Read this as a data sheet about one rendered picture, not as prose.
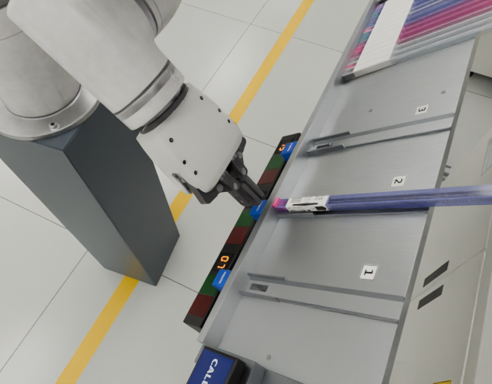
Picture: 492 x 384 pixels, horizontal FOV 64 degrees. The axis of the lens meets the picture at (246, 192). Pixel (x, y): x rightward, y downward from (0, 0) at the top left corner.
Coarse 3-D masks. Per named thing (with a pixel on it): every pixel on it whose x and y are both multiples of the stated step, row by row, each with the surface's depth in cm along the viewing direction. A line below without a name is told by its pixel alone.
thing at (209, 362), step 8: (208, 352) 36; (200, 360) 36; (208, 360) 36; (216, 360) 35; (224, 360) 34; (232, 360) 34; (200, 368) 36; (208, 368) 35; (216, 368) 34; (224, 368) 34; (192, 376) 36; (200, 376) 35; (208, 376) 34; (216, 376) 34; (224, 376) 33
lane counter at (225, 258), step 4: (220, 256) 55; (224, 256) 55; (228, 256) 54; (232, 256) 53; (220, 260) 55; (224, 260) 54; (228, 260) 53; (216, 264) 55; (220, 264) 54; (224, 264) 53; (228, 264) 53; (212, 268) 55; (216, 268) 54; (220, 268) 53; (224, 268) 53
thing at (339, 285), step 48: (384, 96) 53; (432, 96) 47; (336, 144) 53; (384, 144) 47; (432, 144) 42; (336, 192) 47; (288, 240) 47; (336, 240) 42; (384, 240) 37; (288, 288) 42; (336, 288) 37; (384, 288) 34; (240, 336) 41; (288, 336) 37; (336, 336) 34; (384, 336) 31
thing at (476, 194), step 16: (384, 192) 39; (400, 192) 38; (416, 192) 37; (432, 192) 36; (448, 192) 35; (464, 192) 34; (480, 192) 33; (336, 208) 43; (352, 208) 42; (368, 208) 41; (384, 208) 39
